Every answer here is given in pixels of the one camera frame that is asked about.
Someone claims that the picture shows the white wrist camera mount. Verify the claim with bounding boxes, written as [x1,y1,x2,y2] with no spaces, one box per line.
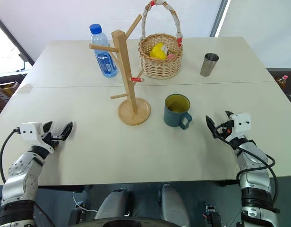
[229,113,252,143]
[18,122,57,154]

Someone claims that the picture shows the wicker basket with handle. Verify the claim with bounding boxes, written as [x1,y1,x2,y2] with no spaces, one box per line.
[137,0,184,80]

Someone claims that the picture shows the grey rounded robot leg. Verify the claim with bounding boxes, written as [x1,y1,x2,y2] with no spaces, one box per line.
[158,183,191,227]
[94,187,135,221]

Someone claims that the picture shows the yellow plush toy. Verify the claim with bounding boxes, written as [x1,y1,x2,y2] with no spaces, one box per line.
[149,42,169,59]

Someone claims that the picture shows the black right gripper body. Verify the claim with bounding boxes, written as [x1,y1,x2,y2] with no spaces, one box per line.
[215,120,235,140]

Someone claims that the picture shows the amber bottle with pink cap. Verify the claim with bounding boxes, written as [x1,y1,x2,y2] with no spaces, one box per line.
[275,74,290,91]

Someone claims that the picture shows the black device under table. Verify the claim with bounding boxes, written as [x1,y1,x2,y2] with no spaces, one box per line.
[203,202,222,227]
[68,201,86,226]

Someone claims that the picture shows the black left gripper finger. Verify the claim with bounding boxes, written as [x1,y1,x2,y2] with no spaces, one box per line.
[60,121,74,141]
[43,121,54,134]

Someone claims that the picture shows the wooden mug tree stand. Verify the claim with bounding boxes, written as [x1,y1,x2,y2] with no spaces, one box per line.
[88,14,152,126]

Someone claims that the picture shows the stainless steel cup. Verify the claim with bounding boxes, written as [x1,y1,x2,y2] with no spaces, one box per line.
[199,52,220,77]

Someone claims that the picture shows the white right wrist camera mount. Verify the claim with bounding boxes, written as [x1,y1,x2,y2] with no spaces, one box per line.
[229,113,252,143]

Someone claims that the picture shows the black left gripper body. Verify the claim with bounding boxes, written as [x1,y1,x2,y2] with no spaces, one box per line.
[42,131,63,149]

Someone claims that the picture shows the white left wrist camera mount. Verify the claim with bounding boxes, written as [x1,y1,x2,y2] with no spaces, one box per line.
[18,122,57,154]

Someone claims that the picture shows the brown cardboard box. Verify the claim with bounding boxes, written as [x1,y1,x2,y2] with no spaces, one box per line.
[0,80,20,98]

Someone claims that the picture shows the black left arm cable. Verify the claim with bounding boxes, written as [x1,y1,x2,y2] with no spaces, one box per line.
[0,128,21,184]

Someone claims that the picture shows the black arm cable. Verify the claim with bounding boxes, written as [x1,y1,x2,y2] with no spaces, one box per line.
[213,124,279,211]
[0,128,21,184]

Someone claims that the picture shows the thin white cable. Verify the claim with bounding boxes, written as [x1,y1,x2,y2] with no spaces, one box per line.
[72,191,98,213]

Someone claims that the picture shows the teal mug with yellow inside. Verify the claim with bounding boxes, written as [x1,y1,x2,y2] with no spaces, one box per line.
[163,94,193,131]

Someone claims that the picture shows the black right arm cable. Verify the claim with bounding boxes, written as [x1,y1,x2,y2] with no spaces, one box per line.
[213,124,279,211]

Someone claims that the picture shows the clear blue-capped water bottle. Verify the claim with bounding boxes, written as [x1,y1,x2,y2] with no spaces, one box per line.
[89,23,119,79]

